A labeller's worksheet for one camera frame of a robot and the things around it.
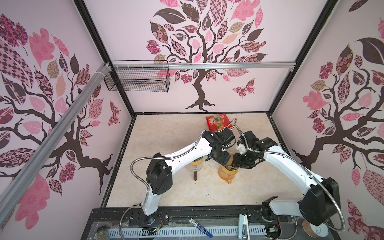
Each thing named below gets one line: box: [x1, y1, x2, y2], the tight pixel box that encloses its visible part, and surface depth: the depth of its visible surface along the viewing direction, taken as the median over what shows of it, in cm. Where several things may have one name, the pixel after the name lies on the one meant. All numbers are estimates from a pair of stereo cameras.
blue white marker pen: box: [188, 217, 213, 239], surface depth 71 cm
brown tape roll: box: [302, 219, 329, 238], surface depth 67 cm
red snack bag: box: [205, 113, 234, 132], surface depth 111 cm
